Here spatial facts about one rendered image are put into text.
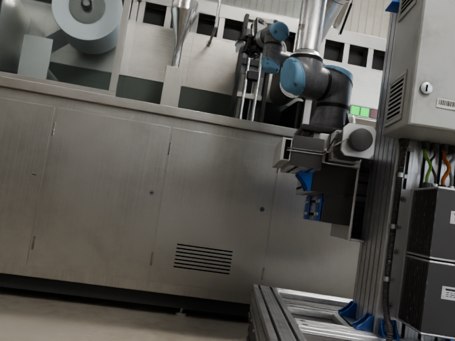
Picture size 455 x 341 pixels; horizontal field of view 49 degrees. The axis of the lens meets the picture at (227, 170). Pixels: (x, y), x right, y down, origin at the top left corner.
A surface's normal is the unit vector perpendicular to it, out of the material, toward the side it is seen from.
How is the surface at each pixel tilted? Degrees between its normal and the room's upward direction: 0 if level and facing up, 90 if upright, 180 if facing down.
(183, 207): 90
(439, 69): 92
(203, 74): 90
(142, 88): 90
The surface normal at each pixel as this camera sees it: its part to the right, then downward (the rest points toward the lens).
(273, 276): 0.15, -0.05
